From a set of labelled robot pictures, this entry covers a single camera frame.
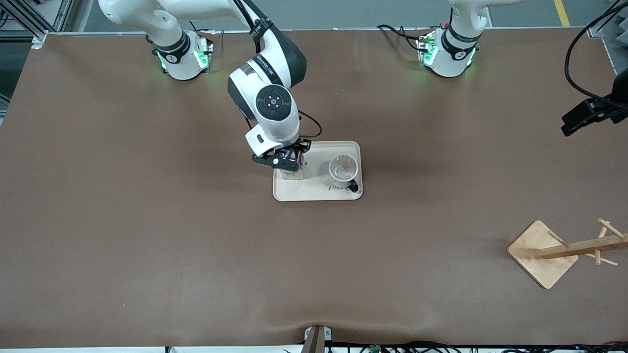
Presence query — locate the aluminium frame strut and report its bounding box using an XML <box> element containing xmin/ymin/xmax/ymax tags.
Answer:
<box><xmin>586</xmin><ymin>0</ymin><xmax>628</xmax><ymax>39</ymax></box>
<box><xmin>0</xmin><ymin>0</ymin><xmax>74</xmax><ymax>49</ymax></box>

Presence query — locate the black right arm base cable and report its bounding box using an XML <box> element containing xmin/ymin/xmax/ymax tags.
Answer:
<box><xmin>189</xmin><ymin>12</ymin><xmax>216</xmax><ymax>35</ymax></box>

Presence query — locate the black left arm base cable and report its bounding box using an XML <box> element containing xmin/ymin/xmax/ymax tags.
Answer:
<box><xmin>377</xmin><ymin>25</ymin><xmax>423</xmax><ymax>52</ymax></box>

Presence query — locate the wooden mug stand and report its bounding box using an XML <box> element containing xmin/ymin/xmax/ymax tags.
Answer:
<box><xmin>506</xmin><ymin>218</ymin><xmax>628</xmax><ymax>289</ymax></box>

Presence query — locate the white smiley face mug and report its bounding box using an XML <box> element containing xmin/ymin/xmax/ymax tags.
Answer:
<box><xmin>328</xmin><ymin>154</ymin><xmax>360</xmax><ymax>193</ymax></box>

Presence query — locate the black arm base cable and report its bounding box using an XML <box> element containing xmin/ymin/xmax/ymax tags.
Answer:
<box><xmin>377</xmin><ymin>25</ymin><xmax>423</xmax><ymax>52</ymax></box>
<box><xmin>189</xmin><ymin>12</ymin><xmax>216</xmax><ymax>35</ymax></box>

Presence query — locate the cream rectangular tray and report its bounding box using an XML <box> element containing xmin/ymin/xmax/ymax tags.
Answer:
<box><xmin>273</xmin><ymin>141</ymin><xmax>364</xmax><ymax>202</ymax></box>

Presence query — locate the metal table edge bracket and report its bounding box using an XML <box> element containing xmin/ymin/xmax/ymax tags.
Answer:
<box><xmin>303</xmin><ymin>325</ymin><xmax>333</xmax><ymax>353</ymax></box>

